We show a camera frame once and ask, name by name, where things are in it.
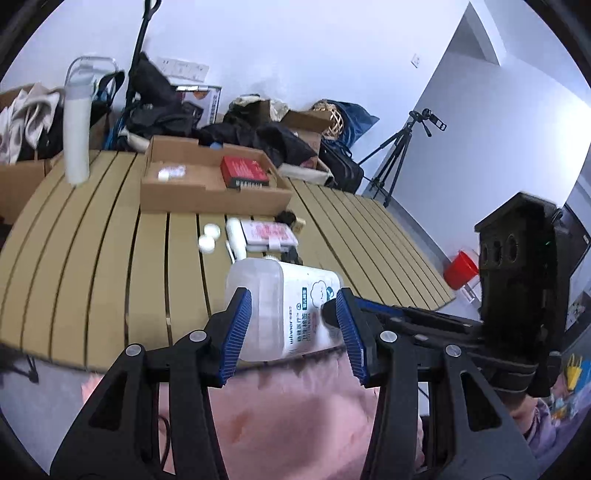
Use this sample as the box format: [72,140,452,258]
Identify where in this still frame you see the red flat box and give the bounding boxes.
[220,156,272,189]

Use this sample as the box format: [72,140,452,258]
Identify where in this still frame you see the person's right forearm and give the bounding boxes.
[508,394,578,457]

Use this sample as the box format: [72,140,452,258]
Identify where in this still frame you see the red bucket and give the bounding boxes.
[444,250,480,291]

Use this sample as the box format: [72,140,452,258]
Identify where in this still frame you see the cardboard tray box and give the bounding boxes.
[140,135,294,215]

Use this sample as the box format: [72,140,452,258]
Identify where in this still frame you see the printed appliance carton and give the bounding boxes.
[173,84,222,130]

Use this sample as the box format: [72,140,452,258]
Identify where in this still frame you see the blue bag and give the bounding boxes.
[330,100,380,149]

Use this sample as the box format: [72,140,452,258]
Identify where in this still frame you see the black trolley handle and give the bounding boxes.
[122,0,162,139]

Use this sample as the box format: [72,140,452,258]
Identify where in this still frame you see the white pink strawberry box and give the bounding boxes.
[241,220,299,253]

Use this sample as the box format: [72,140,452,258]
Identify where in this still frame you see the white wall socket panel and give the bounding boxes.
[154,56,209,83]

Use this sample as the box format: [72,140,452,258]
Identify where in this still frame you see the black jacket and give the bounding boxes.
[198,113,319,167]

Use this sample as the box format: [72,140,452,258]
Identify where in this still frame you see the beige tote bag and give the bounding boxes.
[0,83,63,164]

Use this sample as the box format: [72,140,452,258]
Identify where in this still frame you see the black tripod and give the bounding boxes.
[358,111,428,208]

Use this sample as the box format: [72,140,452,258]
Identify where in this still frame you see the white spray bottle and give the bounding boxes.
[225,218,248,260]

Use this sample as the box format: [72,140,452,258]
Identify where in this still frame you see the pink fleece clothing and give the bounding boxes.
[81,355,426,480]

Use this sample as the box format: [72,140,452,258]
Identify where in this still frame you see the colourful printed mat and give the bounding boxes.
[551,353,587,421]

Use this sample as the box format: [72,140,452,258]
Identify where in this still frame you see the chrome metal frame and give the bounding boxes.
[65,55,122,93]

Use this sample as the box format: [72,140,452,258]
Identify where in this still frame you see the wicker basket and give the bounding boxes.
[314,102,348,140]

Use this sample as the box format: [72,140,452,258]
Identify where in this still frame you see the open cardboard carton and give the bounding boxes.
[259,99,334,171]

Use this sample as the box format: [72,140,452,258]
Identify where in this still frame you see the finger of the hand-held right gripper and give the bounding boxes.
[322,301,485,365]
[353,298,483,330]

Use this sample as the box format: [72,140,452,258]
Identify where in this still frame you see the brown cardboard box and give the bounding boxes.
[0,85,112,227]

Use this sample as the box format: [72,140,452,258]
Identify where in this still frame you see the black cloth bag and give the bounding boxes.
[126,53,200,139]

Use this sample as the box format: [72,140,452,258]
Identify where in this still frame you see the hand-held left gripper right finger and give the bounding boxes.
[335,287,541,480]

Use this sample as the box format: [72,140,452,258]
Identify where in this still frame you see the white translucent plastic bottle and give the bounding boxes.
[225,258,345,363]

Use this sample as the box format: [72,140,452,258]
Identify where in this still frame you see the black backpack blue straps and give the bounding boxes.
[91,71,131,149]

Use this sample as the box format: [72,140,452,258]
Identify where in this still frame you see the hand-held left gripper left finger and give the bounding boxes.
[48,287,254,480]

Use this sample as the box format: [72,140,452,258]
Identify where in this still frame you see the black duffel bag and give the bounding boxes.
[318,138,366,195]

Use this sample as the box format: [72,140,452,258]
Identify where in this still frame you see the white thermos bottle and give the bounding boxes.
[62,69,93,185]

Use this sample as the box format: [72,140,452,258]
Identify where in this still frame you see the cream cloth bag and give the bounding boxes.
[229,95,290,121]

